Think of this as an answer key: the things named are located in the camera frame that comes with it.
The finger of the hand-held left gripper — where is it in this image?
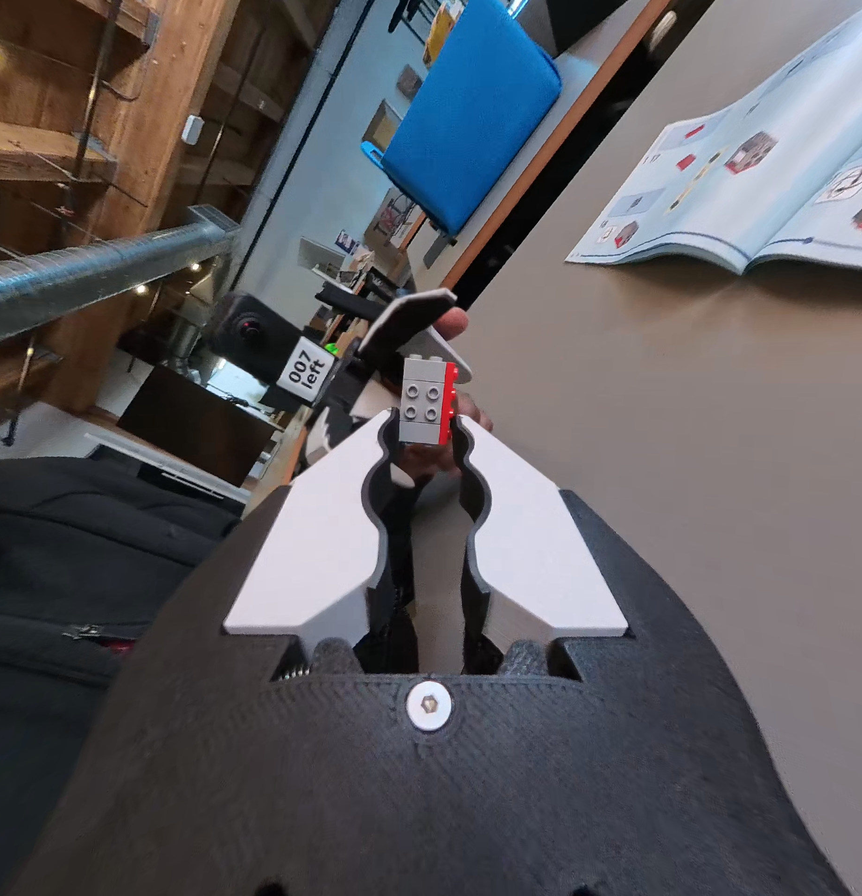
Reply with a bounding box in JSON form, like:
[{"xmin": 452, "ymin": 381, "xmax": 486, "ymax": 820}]
[
  {"xmin": 392, "ymin": 328, "xmax": 476, "ymax": 386},
  {"xmin": 358, "ymin": 287, "xmax": 460, "ymax": 359}
]

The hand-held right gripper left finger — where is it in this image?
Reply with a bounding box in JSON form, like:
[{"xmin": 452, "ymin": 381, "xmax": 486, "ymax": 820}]
[{"xmin": 223, "ymin": 408, "xmax": 412, "ymax": 676}]

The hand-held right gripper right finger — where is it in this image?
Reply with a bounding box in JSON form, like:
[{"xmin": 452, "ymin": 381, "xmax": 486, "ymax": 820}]
[{"xmin": 450, "ymin": 416, "xmax": 629, "ymax": 676}]

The grey red toy brick assembly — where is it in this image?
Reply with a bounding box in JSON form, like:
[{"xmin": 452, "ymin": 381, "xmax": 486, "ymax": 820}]
[{"xmin": 399, "ymin": 356, "xmax": 461, "ymax": 445}]

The person's left hand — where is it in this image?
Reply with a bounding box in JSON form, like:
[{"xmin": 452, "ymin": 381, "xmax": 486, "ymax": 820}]
[{"xmin": 399, "ymin": 307, "xmax": 495, "ymax": 487}]

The dark brown cabinet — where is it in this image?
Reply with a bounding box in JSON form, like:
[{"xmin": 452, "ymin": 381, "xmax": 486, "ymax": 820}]
[{"xmin": 116, "ymin": 363, "xmax": 285, "ymax": 487}]

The blue fabric box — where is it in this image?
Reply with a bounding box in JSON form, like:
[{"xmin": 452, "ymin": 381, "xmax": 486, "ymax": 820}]
[{"xmin": 361, "ymin": 0, "xmax": 563, "ymax": 238}]

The toy brick instruction booklet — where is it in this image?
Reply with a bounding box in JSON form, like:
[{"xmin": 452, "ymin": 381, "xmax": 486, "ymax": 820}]
[{"xmin": 565, "ymin": 0, "xmax": 862, "ymax": 275}]

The grey table with wooden edge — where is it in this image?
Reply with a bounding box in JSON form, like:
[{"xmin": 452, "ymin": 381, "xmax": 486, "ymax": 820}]
[{"xmin": 396, "ymin": 0, "xmax": 677, "ymax": 288}]

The black monitor panel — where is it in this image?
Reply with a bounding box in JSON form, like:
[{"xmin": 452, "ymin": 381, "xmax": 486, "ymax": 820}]
[{"xmin": 525, "ymin": 0, "xmax": 631, "ymax": 58}]

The silver ventilation duct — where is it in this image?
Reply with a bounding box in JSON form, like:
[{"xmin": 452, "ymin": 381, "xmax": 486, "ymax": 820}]
[{"xmin": 0, "ymin": 205, "xmax": 241, "ymax": 351}]

